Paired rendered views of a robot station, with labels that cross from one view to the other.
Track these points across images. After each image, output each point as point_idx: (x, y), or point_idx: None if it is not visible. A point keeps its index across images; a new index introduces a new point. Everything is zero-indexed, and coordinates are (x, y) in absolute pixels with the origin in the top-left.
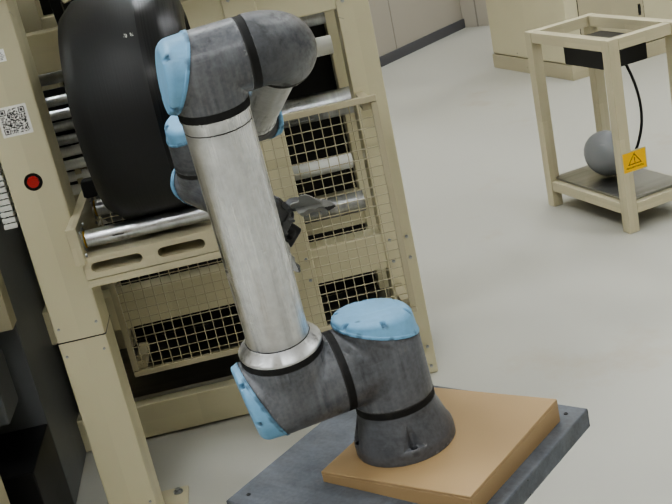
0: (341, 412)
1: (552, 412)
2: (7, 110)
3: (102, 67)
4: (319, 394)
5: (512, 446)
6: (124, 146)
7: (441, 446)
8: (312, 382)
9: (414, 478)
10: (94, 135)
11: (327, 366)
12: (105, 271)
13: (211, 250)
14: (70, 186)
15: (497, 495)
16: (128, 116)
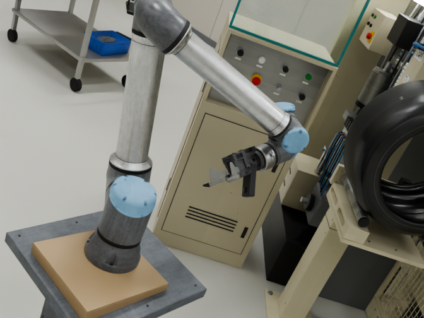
0: None
1: (81, 310)
2: None
3: (379, 100)
4: (106, 182)
5: (58, 273)
6: (349, 139)
7: (86, 255)
8: (108, 175)
9: (71, 239)
10: (351, 125)
11: (113, 178)
12: (330, 194)
13: (341, 231)
14: (390, 169)
15: (39, 266)
16: (358, 127)
